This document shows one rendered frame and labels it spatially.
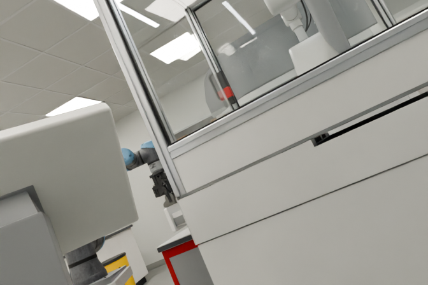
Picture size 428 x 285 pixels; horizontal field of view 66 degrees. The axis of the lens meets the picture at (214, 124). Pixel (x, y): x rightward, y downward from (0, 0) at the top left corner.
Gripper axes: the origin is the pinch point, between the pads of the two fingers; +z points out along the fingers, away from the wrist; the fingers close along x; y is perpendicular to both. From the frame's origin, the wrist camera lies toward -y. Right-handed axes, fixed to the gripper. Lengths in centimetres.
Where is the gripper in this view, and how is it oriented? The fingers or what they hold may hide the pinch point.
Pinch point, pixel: (178, 207)
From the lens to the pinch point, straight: 163.8
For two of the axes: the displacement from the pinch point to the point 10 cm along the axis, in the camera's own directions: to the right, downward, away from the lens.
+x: -3.6, 0.0, -9.3
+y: -8.3, 4.4, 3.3
